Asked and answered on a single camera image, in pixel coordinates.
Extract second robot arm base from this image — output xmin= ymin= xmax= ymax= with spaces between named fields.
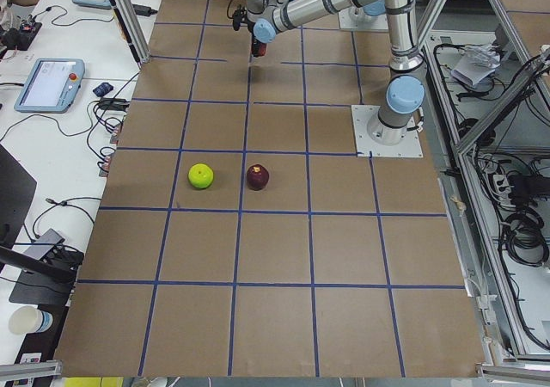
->
xmin=339 ymin=0 xmax=388 ymax=32

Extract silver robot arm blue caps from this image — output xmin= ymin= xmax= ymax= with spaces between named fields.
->
xmin=233 ymin=0 xmax=425 ymax=145

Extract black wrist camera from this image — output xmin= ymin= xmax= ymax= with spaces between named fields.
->
xmin=232 ymin=8 xmax=248 ymax=31

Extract light red apple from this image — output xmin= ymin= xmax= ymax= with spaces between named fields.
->
xmin=252 ymin=42 xmax=267 ymax=58

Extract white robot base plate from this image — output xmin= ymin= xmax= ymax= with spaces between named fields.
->
xmin=351 ymin=105 xmax=424 ymax=158

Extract green apple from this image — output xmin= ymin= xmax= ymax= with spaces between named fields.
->
xmin=187 ymin=163 xmax=214 ymax=189

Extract black monitor stand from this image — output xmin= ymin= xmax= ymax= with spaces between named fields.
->
xmin=1 ymin=148 xmax=84 ymax=305

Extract blue teach pendant tablet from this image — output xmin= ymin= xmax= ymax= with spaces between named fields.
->
xmin=14 ymin=58 xmax=86 ymax=114

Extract white paper cup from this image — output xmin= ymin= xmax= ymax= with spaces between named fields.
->
xmin=8 ymin=305 xmax=54 ymax=335

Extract dark red apple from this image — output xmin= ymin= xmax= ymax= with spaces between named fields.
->
xmin=246 ymin=163 xmax=270 ymax=190

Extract aluminium frame post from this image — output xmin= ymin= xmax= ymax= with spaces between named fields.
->
xmin=108 ymin=0 xmax=150 ymax=65

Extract crumpled white paper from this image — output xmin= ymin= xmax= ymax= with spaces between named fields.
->
xmin=450 ymin=44 xmax=501 ymax=88

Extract small dark blue pouch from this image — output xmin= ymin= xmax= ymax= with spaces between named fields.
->
xmin=93 ymin=82 xmax=113 ymax=97

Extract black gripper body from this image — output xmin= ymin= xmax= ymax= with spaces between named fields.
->
xmin=252 ymin=36 xmax=264 ymax=46

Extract black power adapter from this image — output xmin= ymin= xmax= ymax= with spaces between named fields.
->
xmin=132 ymin=3 xmax=158 ymax=17

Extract white power strip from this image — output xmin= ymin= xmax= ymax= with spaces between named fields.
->
xmin=489 ymin=174 xmax=511 ymax=198

